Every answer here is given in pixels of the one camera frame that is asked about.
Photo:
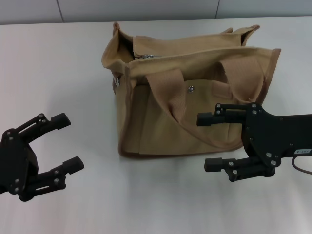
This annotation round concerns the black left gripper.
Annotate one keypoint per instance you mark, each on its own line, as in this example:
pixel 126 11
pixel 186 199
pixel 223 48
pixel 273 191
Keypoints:
pixel 14 161

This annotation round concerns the khaki canvas food bag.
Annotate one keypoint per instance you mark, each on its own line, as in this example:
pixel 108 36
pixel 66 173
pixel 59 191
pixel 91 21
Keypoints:
pixel 170 126

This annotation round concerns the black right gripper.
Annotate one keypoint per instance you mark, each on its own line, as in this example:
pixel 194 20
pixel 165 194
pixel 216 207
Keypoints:
pixel 273 136

